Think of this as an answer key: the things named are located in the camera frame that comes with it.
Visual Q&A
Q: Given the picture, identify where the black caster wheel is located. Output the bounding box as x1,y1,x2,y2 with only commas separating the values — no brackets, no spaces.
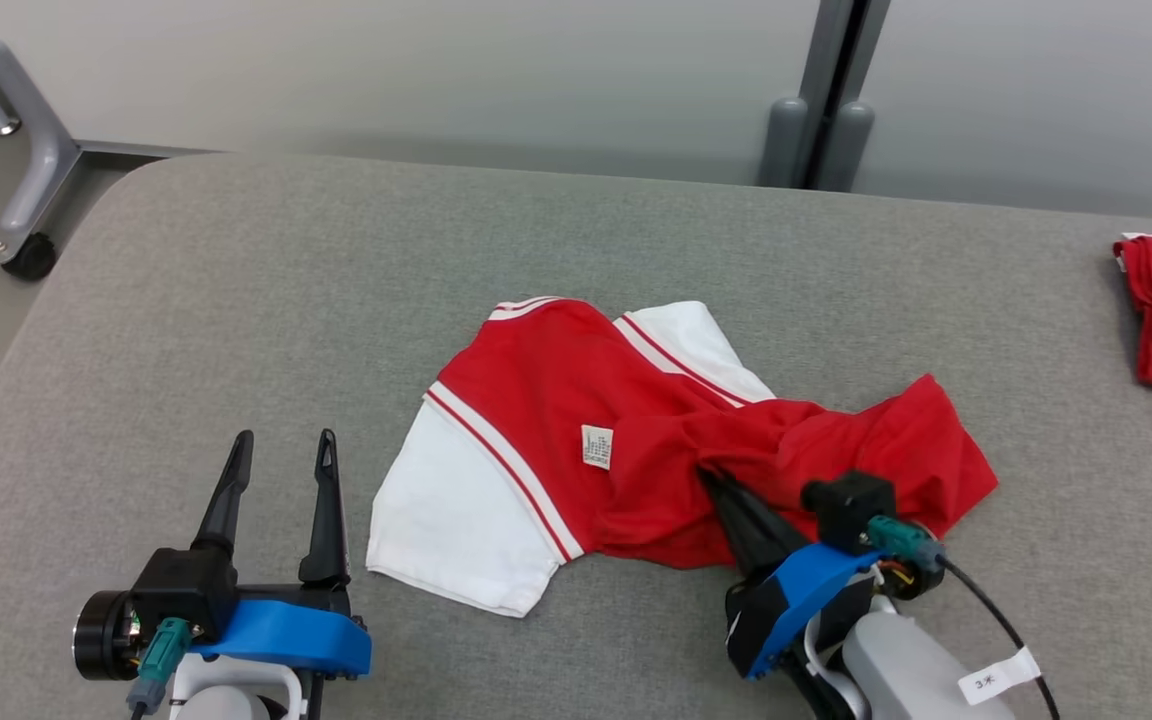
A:
1,232,59,282

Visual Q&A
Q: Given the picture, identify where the teal plug camera cable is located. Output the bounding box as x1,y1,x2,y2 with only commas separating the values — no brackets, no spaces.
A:
866,515,1062,720
126,617,193,720

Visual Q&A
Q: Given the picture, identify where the white paper cable label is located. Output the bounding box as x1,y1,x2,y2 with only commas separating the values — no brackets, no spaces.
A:
958,647,1042,706

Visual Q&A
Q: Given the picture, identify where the grey metal frame leg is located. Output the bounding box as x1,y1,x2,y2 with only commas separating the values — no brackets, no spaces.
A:
0,0,227,266

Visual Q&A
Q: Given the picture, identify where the teal plug left camera cable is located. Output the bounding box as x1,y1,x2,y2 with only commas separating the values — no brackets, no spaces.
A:
126,617,193,720

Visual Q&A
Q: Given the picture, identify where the grey rounded post foot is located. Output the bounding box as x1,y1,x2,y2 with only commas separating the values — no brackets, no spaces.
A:
816,100,875,193
759,97,809,189

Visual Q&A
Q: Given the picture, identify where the teal plug right camera cable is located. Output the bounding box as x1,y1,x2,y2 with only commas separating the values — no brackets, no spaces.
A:
866,515,1062,720

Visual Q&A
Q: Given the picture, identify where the red and white jersey shirt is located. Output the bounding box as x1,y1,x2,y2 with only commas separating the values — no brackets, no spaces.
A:
366,296,999,618

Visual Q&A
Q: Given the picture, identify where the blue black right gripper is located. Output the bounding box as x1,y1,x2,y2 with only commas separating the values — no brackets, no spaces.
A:
701,470,927,681

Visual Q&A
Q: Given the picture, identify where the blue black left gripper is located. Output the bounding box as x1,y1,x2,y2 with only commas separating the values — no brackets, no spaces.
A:
73,429,373,681

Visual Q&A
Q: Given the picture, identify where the grey vertical partition post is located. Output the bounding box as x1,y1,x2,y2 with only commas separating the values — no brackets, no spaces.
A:
796,0,893,191

